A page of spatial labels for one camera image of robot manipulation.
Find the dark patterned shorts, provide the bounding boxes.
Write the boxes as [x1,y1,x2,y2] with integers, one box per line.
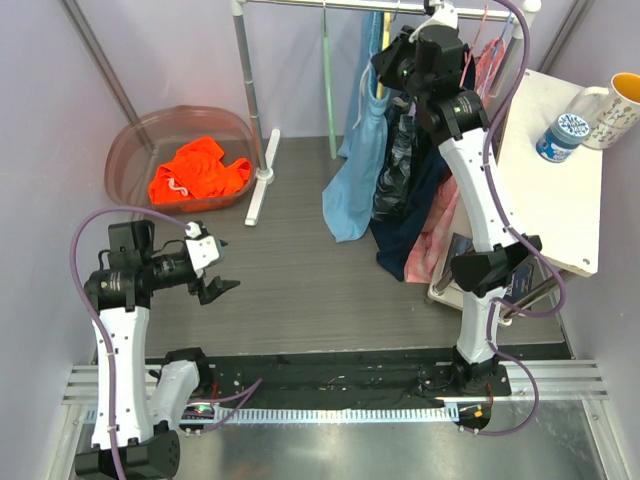
[372,94,424,222]

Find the blue hanger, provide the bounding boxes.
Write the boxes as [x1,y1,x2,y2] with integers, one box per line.
[481,13,513,98]

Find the navy blue shorts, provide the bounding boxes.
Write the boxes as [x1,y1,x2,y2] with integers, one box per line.
[370,147,451,282]

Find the light blue shorts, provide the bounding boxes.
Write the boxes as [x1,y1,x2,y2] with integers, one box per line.
[322,12,391,243]

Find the pink shorts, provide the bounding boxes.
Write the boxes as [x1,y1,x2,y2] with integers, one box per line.
[404,38,497,284]

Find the white slotted cable duct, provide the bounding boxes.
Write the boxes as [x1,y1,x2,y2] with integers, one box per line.
[227,403,459,425]

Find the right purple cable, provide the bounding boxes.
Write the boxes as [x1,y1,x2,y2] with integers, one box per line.
[457,0,569,439]

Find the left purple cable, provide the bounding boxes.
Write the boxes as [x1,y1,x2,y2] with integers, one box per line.
[68,205,264,480]

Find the orange shorts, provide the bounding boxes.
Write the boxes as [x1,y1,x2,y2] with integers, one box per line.
[148,136,252,205]

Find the blue lidded jar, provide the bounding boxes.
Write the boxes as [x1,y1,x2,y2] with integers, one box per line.
[535,113,591,163]

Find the purple cable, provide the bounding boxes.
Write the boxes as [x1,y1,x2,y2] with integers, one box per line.
[457,0,569,439]
[68,205,264,480]

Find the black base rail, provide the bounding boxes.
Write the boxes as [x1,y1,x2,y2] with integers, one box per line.
[161,347,512,410]

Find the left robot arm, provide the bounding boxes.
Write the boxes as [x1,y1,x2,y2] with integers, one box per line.
[75,220,238,479]

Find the white metal clothes rack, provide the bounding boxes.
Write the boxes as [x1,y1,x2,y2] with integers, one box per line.
[230,0,542,227]

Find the white side table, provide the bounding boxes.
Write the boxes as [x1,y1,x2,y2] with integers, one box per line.
[427,68,606,329]

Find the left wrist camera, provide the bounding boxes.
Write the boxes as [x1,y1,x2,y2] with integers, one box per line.
[185,222,223,278]

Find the translucent pink laundry basket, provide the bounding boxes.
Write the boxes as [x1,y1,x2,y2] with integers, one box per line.
[104,105,258,215]

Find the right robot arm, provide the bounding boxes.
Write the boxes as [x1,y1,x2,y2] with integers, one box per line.
[372,24,542,395]

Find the pink hanger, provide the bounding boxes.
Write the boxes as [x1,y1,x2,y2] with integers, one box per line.
[460,4,489,87]

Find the green hanger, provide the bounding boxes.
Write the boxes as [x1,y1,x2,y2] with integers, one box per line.
[321,1,337,159]

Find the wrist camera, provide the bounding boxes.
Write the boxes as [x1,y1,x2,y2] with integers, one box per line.
[409,0,458,43]
[185,222,223,278]

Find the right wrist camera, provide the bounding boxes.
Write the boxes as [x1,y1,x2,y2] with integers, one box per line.
[409,0,458,43]

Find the blue book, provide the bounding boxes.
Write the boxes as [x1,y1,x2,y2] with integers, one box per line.
[441,233,536,302]

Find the white floral mug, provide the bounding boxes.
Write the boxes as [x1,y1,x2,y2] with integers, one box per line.
[566,73,640,150]

